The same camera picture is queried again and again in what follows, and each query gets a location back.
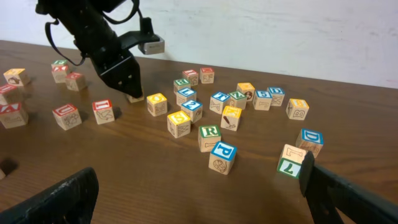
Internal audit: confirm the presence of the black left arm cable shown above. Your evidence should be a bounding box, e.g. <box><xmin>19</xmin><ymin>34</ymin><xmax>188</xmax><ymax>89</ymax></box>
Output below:
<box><xmin>44</xmin><ymin>0</ymin><xmax>155</xmax><ymax>67</ymax></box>

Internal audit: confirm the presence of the green R block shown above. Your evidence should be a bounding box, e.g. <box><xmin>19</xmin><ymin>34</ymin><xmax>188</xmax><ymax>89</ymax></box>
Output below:
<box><xmin>198</xmin><ymin>125</ymin><xmax>221</xmax><ymax>152</ymax></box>

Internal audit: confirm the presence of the yellow pineapple block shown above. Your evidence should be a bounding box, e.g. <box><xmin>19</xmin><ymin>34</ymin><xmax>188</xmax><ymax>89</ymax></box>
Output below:
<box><xmin>147</xmin><ymin>93</ymin><xmax>167</xmax><ymax>116</ymax></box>

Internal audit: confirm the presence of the blue P block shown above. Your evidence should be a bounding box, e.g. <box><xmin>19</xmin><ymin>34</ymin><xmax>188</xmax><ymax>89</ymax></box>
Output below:
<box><xmin>208</xmin><ymin>141</ymin><xmax>237</xmax><ymax>175</ymax></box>

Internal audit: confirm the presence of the blue 5 block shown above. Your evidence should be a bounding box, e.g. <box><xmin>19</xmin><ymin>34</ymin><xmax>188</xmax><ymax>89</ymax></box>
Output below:
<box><xmin>253</xmin><ymin>90</ymin><xmax>272</xmax><ymax>111</ymax></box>

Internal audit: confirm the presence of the blue 2 block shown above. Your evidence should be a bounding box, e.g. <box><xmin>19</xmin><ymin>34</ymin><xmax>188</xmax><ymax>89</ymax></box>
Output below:
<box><xmin>181</xmin><ymin>100</ymin><xmax>203</xmax><ymax>123</ymax></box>

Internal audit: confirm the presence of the red I block far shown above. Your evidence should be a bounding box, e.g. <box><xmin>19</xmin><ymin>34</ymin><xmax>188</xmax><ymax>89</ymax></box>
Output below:
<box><xmin>182</xmin><ymin>70</ymin><xmax>199</xmax><ymax>86</ymax></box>

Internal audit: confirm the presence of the red A block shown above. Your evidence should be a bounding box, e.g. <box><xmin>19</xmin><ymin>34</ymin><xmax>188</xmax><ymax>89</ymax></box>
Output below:
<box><xmin>1</xmin><ymin>102</ymin><xmax>29</xmax><ymax>129</ymax></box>

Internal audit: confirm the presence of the yellow S block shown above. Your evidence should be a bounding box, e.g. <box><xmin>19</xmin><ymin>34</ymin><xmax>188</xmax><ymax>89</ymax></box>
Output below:
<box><xmin>167</xmin><ymin>110</ymin><xmax>191</xmax><ymax>138</ymax></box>

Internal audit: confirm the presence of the red U block right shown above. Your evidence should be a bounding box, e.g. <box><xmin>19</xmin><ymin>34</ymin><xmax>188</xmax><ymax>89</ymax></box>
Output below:
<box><xmin>52</xmin><ymin>103</ymin><xmax>82</xmax><ymax>131</ymax></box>

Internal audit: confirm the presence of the red U block left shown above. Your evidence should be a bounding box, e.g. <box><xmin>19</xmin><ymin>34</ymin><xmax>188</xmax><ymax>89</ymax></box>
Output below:
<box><xmin>0</xmin><ymin>84</ymin><xmax>23</xmax><ymax>105</ymax></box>

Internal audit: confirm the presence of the green Z block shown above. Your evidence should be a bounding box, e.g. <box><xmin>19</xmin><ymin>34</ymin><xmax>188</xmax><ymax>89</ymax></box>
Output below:
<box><xmin>228</xmin><ymin>90</ymin><xmax>247</xmax><ymax>110</ymax></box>

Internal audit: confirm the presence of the red i block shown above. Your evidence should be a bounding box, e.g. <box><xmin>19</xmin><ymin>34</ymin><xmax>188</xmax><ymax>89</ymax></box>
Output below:
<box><xmin>182</xmin><ymin>70</ymin><xmax>199</xmax><ymax>86</ymax></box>
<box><xmin>92</xmin><ymin>100</ymin><xmax>115</xmax><ymax>124</ymax></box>

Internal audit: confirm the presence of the red u block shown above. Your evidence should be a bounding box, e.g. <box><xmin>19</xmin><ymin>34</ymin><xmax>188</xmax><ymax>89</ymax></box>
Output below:
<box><xmin>52</xmin><ymin>103</ymin><xmax>82</xmax><ymax>131</ymax></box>
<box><xmin>0</xmin><ymin>84</ymin><xmax>23</xmax><ymax>105</ymax></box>

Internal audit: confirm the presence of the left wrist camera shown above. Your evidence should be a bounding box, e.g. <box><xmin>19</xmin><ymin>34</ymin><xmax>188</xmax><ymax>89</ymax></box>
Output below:
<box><xmin>138</xmin><ymin>35</ymin><xmax>165</xmax><ymax>55</ymax></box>

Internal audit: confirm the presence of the green F block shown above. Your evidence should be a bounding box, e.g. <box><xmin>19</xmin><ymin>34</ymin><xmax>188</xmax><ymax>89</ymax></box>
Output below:
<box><xmin>51</xmin><ymin>60</ymin><xmax>68</xmax><ymax>68</ymax></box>

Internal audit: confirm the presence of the yellow hammer block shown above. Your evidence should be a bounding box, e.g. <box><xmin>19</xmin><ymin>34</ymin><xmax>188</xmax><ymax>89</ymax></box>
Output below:
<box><xmin>221</xmin><ymin>106</ymin><xmax>242</xmax><ymax>131</ymax></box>

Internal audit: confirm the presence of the red M block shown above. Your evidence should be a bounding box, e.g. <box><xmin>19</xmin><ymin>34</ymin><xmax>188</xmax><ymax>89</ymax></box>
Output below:
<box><xmin>200</xmin><ymin>67</ymin><xmax>215</xmax><ymax>84</ymax></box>

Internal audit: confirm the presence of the green 7 block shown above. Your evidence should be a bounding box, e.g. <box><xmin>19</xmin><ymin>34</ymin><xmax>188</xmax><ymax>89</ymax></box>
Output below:
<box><xmin>277</xmin><ymin>144</ymin><xmax>307</xmax><ymax>179</ymax></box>

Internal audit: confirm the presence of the green B block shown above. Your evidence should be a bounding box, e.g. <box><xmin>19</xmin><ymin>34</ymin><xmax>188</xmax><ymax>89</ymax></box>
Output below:
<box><xmin>173</xmin><ymin>78</ymin><xmax>191</xmax><ymax>94</ymax></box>

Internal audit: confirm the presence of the blue T block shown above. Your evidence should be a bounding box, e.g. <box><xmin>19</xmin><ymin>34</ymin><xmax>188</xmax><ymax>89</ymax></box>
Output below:
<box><xmin>210</xmin><ymin>91</ymin><xmax>231</xmax><ymax>114</ymax></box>

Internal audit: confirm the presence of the blue L block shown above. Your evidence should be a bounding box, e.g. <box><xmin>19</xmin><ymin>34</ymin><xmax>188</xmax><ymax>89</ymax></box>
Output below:
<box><xmin>176</xmin><ymin>87</ymin><xmax>197</xmax><ymax>106</ymax></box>

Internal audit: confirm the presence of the red E block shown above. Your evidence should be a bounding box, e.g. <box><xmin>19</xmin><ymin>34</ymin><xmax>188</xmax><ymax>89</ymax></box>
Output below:
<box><xmin>65</xmin><ymin>72</ymin><xmax>86</xmax><ymax>91</ymax></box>

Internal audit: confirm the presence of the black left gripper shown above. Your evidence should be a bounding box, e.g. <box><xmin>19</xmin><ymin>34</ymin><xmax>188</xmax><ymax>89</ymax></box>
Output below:
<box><xmin>73</xmin><ymin>24</ymin><xmax>143</xmax><ymax>98</ymax></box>

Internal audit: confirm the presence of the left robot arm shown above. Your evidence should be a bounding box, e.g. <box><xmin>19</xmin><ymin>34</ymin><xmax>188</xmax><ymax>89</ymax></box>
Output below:
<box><xmin>35</xmin><ymin>0</ymin><xmax>143</xmax><ymax>98</ymax></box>

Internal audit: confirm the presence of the red Y block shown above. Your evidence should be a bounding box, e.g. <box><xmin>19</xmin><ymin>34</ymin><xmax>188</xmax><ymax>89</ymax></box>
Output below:
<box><xmin>52</xmin><ymin>65</ymin><xmax>70</xmax><ymax>83</ymax></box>

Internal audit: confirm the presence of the yellow far block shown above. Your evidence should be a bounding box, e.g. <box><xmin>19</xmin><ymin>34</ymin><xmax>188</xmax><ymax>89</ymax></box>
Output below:
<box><xmin>237</xmin><ymin>82</ymin><xmax>255</xmax><ymax>101</ymax></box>

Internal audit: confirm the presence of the yellow 8 block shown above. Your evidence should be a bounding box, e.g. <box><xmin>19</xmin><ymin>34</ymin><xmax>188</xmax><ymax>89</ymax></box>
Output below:
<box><xmin>286</xmin><ymin>98</ymin><xmax>310</xmax><ymax>120</ymax></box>

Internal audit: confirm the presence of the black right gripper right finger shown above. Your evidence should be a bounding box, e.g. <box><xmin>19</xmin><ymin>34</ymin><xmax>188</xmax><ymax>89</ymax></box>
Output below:
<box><xmin>298</xmin><ymin>151</ymin><xmax>397</xmax><ymax>224</ymax></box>

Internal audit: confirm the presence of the yellow acorn block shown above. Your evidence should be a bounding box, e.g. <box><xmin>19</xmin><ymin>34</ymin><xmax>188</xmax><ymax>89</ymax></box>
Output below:
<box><xmin>3</xmin><ymin>68</ymin><xmax>30</xmax><ymax>86</ymax></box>

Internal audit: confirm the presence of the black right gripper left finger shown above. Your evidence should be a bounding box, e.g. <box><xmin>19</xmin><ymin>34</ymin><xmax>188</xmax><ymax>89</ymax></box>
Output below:
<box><xmin>1</xmin><ymin>167</ymin><xmax>99</xmax><ymax>223</ymax></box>

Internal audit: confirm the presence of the blue D block right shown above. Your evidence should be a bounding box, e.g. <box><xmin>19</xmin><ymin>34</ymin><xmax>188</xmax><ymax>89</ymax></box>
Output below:
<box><xmin>295</xmin><ymin>128</ymin><xmax>324</xmax><ymax>158</ymax></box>

